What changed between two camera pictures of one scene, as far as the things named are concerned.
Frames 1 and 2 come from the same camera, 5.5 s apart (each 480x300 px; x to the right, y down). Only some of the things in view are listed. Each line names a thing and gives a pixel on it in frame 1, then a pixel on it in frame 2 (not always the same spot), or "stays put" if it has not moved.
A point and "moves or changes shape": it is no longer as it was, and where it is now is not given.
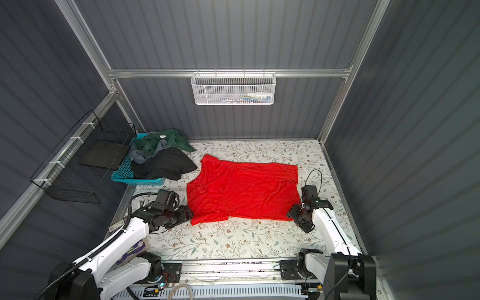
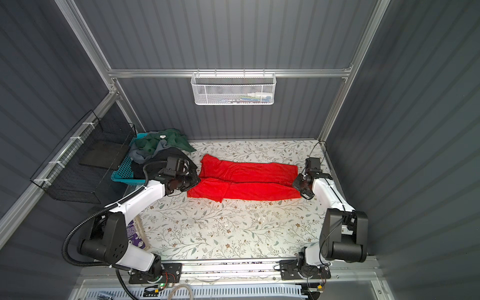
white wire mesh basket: x=234 y=89 stays put
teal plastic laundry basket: x=125 y=172 stays put
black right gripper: x=293 y=212 to x=297 y=184
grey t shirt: x=140 y=155 stays put
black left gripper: x=185 y=215 to x=195 y=179
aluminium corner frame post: x=375 y=20 stays put
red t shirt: x=225 y=189 moves or changes shape
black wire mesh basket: x=82 y=167 stays put
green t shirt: x=174 y=138 stays put
